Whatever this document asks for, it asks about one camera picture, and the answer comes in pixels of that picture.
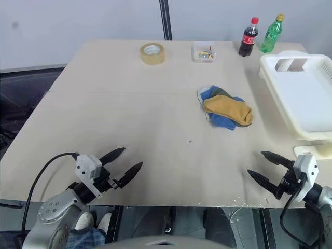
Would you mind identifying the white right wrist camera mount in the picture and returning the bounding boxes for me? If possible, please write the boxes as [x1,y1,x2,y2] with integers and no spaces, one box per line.
[295,153,318,203]

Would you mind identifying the grey metal table bracket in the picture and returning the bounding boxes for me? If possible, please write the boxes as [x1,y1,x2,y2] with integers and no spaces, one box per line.
[0,199,25,209]

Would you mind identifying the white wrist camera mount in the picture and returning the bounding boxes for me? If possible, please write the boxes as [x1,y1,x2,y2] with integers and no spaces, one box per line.
[75,153,103,197]
[295,153,318,203]

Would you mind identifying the dark rounded shape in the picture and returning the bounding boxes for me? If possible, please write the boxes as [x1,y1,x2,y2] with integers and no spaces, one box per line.
[203,207,236,241]

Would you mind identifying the black vertical post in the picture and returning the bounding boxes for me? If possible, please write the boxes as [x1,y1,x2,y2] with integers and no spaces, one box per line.
[159,0,173,41]

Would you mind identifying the cola bottle with red cap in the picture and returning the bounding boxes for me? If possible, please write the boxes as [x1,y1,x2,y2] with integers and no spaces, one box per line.
[238,17,260,57]

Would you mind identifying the blue and white cloth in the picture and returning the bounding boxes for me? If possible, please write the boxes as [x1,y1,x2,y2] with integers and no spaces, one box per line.
[197,88,211,120]

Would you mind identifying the clear plastic small-parts box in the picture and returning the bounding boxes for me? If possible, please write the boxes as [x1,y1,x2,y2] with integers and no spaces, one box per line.
[191,41,217,63]

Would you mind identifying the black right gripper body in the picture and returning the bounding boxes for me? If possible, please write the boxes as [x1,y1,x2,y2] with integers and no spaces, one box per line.
[274,167,303,201]

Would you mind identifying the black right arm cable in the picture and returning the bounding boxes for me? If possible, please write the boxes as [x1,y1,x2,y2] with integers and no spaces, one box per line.
[280,190,325,247]

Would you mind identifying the blue plaid trousers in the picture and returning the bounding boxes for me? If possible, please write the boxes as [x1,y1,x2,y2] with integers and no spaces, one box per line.
[0,228,106,249]

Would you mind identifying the white plastic basket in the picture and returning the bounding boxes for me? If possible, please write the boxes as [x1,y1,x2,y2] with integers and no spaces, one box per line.
[258,50,332,142]

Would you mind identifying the brown packing tape roll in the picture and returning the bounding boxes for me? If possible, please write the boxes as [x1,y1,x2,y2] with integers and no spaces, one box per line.
[140,43,166,66]

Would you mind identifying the white shoe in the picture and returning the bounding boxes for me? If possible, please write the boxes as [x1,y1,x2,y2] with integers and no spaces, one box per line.
[75,212,95,230]
[97,212,113,230]

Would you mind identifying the green bottle with yellow cap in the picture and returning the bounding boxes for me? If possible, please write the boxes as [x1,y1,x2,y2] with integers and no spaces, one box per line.
[259,13,286,54]

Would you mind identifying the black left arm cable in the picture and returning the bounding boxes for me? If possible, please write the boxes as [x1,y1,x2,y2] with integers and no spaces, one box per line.
[21,152,78,234]

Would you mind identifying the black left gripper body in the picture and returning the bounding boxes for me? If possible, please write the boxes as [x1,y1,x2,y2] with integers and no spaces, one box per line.
[93,165,122,195]

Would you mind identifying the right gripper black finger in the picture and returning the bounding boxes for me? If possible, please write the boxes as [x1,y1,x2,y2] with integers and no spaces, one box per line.
[260,151,295,170]
[247,169,281,196]

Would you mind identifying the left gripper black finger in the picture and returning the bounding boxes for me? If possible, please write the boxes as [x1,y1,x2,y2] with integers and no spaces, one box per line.
[117,161,144,189]
[99,147,126,166]

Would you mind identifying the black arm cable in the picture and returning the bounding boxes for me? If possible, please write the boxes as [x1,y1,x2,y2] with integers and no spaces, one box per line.
[280,190,325,247]
[21,152,78,234]

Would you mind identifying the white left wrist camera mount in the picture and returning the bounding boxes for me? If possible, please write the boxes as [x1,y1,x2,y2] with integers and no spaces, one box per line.
[75,153,103,197]

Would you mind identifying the dark background furniture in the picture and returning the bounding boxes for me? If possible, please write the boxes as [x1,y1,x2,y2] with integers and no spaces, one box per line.
[0,64,67,161]

